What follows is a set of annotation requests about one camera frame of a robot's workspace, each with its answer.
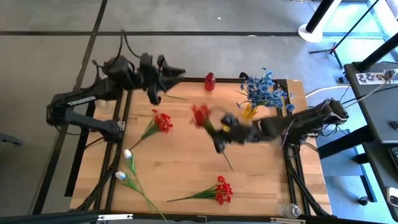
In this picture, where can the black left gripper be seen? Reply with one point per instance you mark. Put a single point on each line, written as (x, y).
(149, 73)

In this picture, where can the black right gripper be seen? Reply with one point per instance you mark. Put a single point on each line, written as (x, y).
(242, 132)

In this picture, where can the red artificial flower bunch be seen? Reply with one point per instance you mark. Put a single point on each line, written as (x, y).
(222, 191)
(200, 115)
(161, 123)

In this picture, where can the blue artificial flower bunch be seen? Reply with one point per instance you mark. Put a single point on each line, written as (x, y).
(264, 93)

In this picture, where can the white artificial tulip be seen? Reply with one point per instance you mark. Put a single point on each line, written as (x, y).
(127, 153)
(120, 175)

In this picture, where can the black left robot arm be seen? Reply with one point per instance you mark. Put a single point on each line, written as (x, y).
(81, 101)

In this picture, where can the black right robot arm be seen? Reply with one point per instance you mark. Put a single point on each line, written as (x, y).
(295, 123)

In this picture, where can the yellow glass vase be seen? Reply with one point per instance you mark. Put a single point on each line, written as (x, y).
(249, 113)

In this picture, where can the red glass vase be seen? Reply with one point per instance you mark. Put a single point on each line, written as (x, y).
(210, 83)

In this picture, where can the clear glass vase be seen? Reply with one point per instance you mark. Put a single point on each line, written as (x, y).
(290, 211)

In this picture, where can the clear glass jar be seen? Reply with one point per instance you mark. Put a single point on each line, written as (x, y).
(102, 105)

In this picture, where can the black table base beam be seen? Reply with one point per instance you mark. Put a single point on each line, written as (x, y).
(77, 161)

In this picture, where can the white round stand base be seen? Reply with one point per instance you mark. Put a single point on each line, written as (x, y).
(311, 35)

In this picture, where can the black tripod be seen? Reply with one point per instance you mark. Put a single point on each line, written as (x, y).
(334, 49)

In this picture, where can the white printed label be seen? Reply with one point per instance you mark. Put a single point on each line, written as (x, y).
(370, 77)

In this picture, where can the black side desk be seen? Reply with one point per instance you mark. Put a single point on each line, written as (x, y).
(379, 109)

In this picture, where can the black caster wheel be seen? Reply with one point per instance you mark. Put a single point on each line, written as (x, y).
(363, 200)

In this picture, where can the black diagonal pole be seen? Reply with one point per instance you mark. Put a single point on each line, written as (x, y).
(377, 53)

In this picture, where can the grey floor object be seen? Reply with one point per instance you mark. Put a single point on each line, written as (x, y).
(11, 140)

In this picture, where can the black rig crossbar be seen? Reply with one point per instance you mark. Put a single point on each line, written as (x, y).
(62, 217)

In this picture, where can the smartphone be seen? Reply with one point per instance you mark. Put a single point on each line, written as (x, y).
(393, 196)

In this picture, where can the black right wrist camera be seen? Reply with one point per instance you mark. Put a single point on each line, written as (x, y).
(219, 146)

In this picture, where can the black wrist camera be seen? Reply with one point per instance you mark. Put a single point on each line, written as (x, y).
(219, 146)
(154, 98)

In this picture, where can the black aluminium table frame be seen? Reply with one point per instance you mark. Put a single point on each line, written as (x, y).
(194, 80)

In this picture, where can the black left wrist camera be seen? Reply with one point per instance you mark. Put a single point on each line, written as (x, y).
(154, 98)

